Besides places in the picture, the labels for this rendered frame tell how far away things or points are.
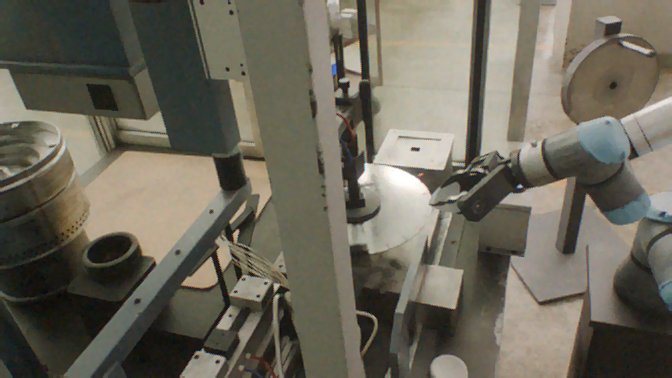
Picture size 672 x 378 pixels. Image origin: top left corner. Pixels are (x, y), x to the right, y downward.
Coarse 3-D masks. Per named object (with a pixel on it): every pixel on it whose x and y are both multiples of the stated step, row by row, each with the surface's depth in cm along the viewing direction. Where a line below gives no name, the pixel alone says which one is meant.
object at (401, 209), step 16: (368, 176) 130; (384, 176) 129; (400, 176) 129; (384, 192) 124; (400, 192) 124; (416, 192) 123; (384, 208) 119; (400, 208) 119; (416, 208) 118; (352, 224) 116; (368, 224) 115; (384, 224) 115; (400, 224) 114; (416, 224) 114; (352, 240) 112; (368, 240) 111; (384, 240) 111; (400, 240) 110; (352, 256) 108
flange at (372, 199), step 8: (368, 192) 123; (376, 192) 123; (368, 200) 120; (376, 200) 120; (352, 208) 118; (360, 208) 118; (368, 208) 118; (376, 208) 118; (352, 216) 117; (360, 216) 116; (368, 216) 117
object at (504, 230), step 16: (496, 144) 146; (512, 144) 146; (528, 144) 145; (512, 192) 128; (528, 192) 128; (496, 208) 127; (512, 208) 126; (528, 208) 124; (480, 224) 131; (496, 224) 130; (512, 224) 128; (528, 224) 128; (480, 240) 134; (496, 240) 132; (512, 240) 131
